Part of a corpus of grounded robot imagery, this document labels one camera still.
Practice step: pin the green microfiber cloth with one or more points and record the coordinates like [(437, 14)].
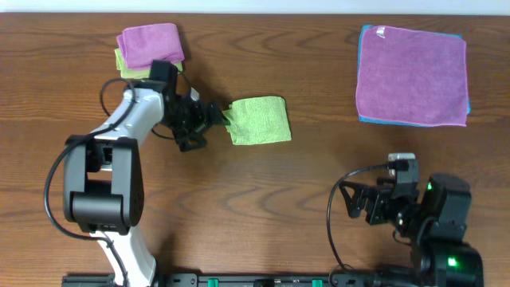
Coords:
[(258, 120)]

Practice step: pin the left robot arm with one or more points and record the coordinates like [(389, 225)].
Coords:
[(103, 181)]

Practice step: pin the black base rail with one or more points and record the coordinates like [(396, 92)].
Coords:
[(255, 280)]

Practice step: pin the flat purple cloth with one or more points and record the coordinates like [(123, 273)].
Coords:
[(412, 75)]

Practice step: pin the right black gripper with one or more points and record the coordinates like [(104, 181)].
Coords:
[(373, 203)]

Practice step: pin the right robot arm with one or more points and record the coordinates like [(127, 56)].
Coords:
[(432, 224)]

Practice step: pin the folded purple cloth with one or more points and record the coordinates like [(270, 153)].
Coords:
[(140, 45)]

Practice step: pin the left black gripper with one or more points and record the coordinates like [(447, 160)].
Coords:
[(199, 120)]

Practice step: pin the folded green cloth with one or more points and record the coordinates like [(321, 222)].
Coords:
[(127, 69)]

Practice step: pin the flat blue cloth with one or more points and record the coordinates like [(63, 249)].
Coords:
[(359, 44)]

